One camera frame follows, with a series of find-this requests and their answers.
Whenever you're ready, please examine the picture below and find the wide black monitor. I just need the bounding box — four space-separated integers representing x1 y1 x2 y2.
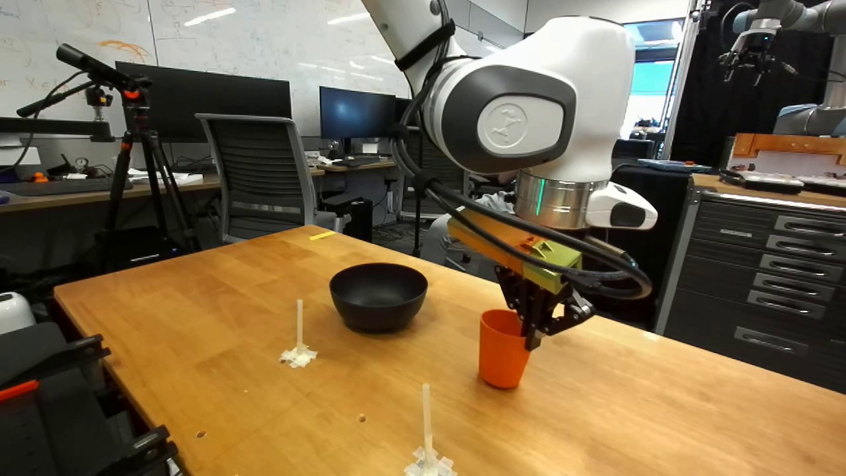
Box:
113 58 295 144

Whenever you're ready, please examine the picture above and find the orange plastic cup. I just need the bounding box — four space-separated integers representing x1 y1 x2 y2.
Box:
476 308 534 394

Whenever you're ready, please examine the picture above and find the grey flat device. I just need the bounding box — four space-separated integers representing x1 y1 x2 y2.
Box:
728 166 846 197

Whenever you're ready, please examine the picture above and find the yellow wrist camera mount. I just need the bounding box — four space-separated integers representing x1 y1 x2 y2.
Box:
444 210 587 297

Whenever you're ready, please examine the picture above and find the wooden office desk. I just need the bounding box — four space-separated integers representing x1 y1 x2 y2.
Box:
0 156 406 220

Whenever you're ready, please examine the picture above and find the grey drawer cabinet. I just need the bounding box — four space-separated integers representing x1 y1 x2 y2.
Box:
657 173 846 391

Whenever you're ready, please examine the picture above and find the orange white box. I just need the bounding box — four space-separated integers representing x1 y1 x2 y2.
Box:
722 130 846 181

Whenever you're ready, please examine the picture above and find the tall black cabinet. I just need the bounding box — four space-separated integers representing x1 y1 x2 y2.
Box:
607 158 699 331

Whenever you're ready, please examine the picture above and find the black case red handle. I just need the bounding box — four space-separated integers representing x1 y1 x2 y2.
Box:
0 320 182 476

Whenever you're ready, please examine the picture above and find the black waste bin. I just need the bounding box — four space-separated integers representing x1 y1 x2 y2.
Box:
342 197 377 244

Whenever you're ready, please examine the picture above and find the black camera tripod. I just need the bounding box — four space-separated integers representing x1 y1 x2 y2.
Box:
14 39 201 263

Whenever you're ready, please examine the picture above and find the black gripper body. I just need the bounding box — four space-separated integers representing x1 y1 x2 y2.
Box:
495 263 577 322

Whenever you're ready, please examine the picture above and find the black backdrop curtain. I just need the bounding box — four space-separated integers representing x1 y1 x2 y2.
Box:
671 9 837 170

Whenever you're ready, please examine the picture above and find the grey mesh office chair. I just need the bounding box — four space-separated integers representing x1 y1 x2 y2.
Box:
194 111 355 246

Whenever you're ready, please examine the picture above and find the white plastic container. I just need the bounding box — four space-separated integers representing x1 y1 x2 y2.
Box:
0 289 37 338

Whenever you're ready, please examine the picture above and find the white plastic peg stand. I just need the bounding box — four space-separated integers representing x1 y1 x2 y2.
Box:
277 297 321 370
403 382 461 476

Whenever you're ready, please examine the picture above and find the black computer monitor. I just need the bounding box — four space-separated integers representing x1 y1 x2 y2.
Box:
317 84 412 146

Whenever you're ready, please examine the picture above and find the black bowl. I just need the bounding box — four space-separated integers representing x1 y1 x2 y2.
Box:
328 263 432 335

